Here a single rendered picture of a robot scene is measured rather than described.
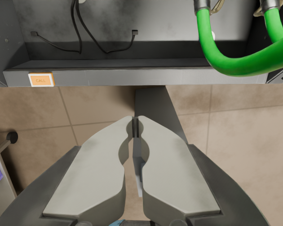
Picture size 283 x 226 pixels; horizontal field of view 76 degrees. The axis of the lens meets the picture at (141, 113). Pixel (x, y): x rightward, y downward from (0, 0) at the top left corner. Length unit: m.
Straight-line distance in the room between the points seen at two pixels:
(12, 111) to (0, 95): 0.16
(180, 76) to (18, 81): 0.38
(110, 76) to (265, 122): 1.66
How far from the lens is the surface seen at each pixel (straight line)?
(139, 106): 1.16
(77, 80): 0.46
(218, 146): 1.89
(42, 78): 0.47
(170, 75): 0.44
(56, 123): 1.75
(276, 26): 0.27
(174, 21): 0.54
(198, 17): 0.24
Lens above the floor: 1.37
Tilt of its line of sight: 63 degrees down
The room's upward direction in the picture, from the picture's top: 178 degrees clockwise
